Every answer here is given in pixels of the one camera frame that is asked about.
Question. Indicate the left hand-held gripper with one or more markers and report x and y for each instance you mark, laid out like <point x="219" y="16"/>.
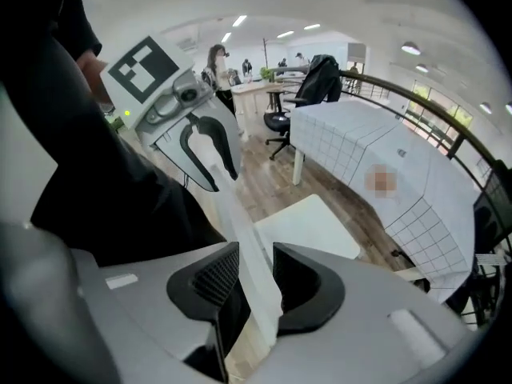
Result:
<point x="140" y="66"/>

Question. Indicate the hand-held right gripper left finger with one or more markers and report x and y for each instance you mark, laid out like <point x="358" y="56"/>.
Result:
<point x="200" y="290"/>

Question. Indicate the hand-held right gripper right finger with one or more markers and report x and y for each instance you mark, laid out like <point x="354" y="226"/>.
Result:
<point x="312" y="294"/>

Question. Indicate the person's left forearm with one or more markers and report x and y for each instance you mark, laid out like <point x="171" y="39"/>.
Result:
<point x="94" y="78"/>

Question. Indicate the black office chair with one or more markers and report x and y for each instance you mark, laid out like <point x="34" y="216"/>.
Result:
<point x="278" y="120"/>

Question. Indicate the light wooden desk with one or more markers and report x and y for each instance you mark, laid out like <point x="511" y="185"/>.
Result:
<point x="252" y="88"/>

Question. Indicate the green potted plant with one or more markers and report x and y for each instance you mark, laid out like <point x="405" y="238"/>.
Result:
<point x="265" y="74"/>

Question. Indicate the ceiling air conditioner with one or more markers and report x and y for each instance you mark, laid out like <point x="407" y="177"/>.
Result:
<point x="186" y="43"/>

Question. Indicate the white table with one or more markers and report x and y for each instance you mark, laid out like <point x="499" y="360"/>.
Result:
<point x="298" y="170"/>

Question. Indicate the rectangular ceiling light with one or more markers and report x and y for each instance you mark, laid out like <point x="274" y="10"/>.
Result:
<point x="312" y="26"/>
<point x="239" y="21"/>
<point x="226" y="37"/>
<point x="285" y="34"/>

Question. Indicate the wooden coat stand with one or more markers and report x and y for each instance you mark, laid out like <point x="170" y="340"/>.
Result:
<point x="267" y="52"/>

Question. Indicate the person's black clothing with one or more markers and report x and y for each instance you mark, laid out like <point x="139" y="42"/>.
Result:
<point x="100" y="182"/>

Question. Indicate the pinkish blurred item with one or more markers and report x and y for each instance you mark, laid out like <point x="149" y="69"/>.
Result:
<point x="381" y="182"/>

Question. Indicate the black jacket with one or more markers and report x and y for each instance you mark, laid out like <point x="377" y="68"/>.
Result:
<point x="320" y="78"/>

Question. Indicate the white grid tablecloth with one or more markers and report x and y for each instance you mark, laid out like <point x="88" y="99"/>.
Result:
<point x="400" y="126"/>

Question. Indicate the black metal railing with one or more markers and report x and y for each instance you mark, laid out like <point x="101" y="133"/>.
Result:
<point x="440" y="112"/>

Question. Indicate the large window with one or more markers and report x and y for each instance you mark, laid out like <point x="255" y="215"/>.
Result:
<point x="440" y="108"/>

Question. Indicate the round pendant lamp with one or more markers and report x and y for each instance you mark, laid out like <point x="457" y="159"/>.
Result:
<point x="486" y="108"/>
<point x="421" y="68"/>
<point x="410" y="49"/>
<point x="509" y="108"/>

